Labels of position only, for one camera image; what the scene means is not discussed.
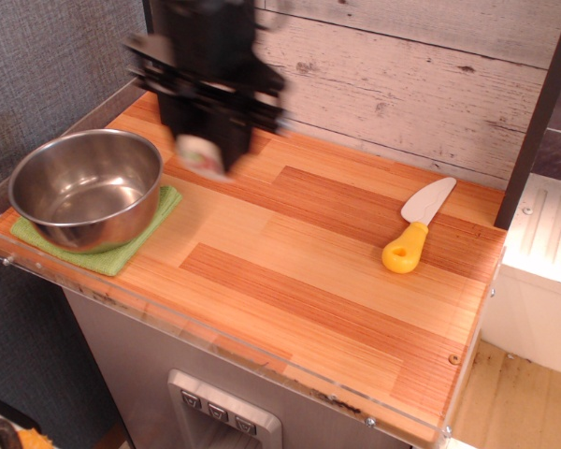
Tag yellow handled toy knife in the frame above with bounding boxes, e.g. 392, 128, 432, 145
381, 177, 457, 274

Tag silver toy cabinet front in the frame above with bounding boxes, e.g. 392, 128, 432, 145
65, 291, 406, 448

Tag dark right shelf post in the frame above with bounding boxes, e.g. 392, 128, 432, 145
494, 35, 561, 230

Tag plush sushi roll toy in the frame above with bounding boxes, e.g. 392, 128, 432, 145
175, 135, 231, 182

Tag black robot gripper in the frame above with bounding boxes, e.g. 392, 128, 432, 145
123, 1, 285, 171

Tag white toy sink unit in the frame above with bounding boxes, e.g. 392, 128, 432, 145
482, 175, 561, 372

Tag stainless steel pot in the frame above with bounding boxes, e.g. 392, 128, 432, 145
8, 129, 164, 253

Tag green cloth mat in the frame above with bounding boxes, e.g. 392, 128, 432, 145
10, 185, 182, 277

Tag clear acrylic edge guard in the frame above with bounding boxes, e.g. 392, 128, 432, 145
0, 212, 504, 448

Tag orange object bottom left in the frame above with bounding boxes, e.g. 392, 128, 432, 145
17, 428, 54, 449

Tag silver dispenser button panel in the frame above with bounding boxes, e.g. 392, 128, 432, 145
167, 369, 283, 448

